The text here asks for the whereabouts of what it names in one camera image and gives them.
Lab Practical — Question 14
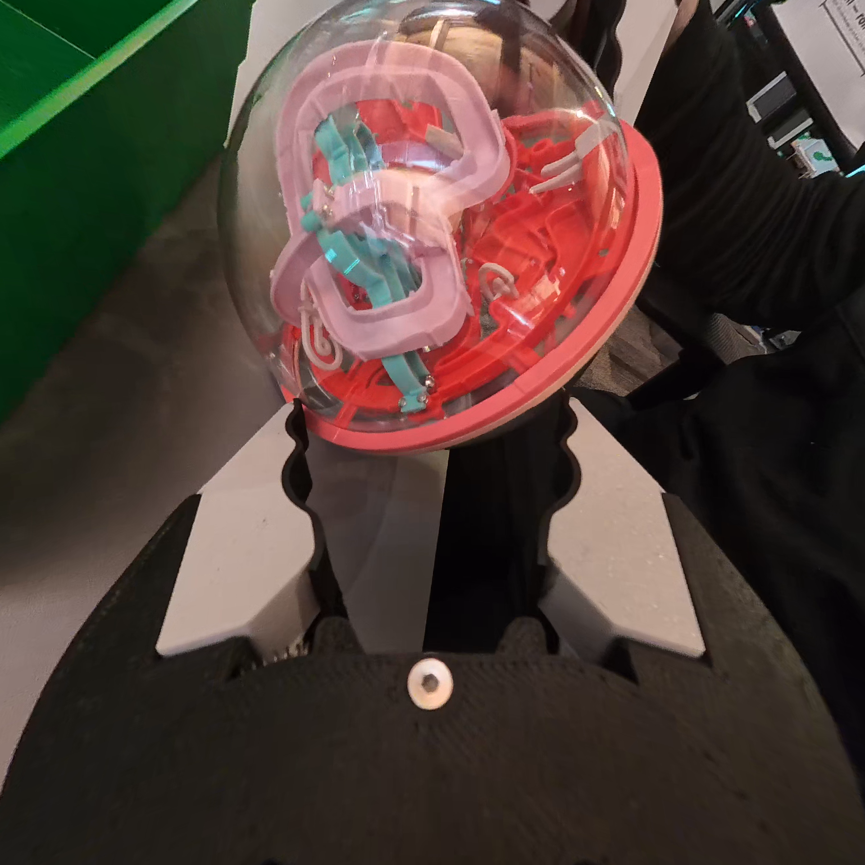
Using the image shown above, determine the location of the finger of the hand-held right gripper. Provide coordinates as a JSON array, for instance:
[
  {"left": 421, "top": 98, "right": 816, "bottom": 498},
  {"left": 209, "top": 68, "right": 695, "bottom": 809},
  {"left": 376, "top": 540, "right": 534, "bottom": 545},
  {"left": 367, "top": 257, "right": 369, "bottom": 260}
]
[{"left": 564, "top": 0, "right": 639, "bottom": 102}]

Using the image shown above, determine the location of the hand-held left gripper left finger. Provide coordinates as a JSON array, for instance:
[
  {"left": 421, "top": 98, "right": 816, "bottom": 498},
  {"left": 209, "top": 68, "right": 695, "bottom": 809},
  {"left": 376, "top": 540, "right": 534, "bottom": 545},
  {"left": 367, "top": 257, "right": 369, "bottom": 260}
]
[{"left": 157, "top": 399, "right": 347, "bottom": 660}]

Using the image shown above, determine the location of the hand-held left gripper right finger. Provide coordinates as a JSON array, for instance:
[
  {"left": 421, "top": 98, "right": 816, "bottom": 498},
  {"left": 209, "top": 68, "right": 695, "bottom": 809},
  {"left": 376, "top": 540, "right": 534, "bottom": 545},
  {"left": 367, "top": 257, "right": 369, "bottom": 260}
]
[{"left": 536, "top": 397, "right": 712, "bottom": 663}]

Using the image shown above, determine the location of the clear maze ball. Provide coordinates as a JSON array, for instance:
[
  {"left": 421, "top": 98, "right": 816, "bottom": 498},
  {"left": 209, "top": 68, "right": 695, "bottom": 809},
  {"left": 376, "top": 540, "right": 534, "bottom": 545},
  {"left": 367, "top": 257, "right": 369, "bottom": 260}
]
[{"left": 216, "top": 0, "right": 666, "bottom": 452}]

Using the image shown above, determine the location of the person's right forearm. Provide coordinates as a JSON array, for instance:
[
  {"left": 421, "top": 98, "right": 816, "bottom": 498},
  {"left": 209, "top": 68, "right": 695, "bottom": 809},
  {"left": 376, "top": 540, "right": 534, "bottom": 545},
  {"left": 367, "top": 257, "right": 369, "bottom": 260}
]
[{"left": 635, "top": 0, "right": 865, "bottom": 328}]

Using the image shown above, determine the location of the green plastic bin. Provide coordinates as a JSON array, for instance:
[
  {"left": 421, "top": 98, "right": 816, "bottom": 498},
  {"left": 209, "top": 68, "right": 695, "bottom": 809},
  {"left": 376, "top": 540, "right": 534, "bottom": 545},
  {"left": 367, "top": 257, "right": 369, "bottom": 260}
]
[{"left": 0, "top": 0, "right": 256, "bottom": 423}]

